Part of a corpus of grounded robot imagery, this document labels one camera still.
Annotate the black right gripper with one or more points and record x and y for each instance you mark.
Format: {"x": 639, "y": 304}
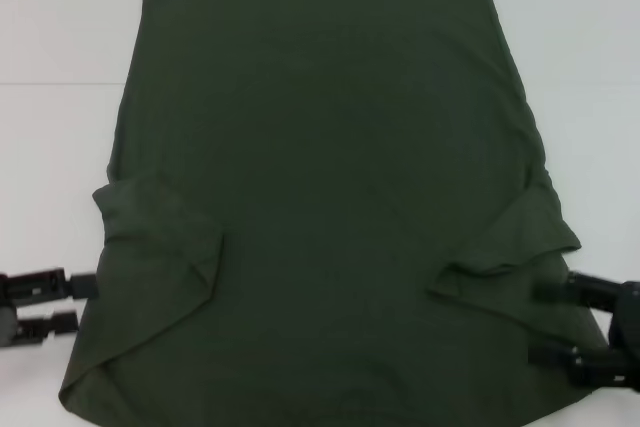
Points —
{"x": 627, "y": 332}

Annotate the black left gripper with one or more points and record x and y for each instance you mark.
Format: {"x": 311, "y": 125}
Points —
{"x": 7, "y": 324}

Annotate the dark green t-shirt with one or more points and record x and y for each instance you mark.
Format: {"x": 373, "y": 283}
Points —
{"x": 325, "y": 147}

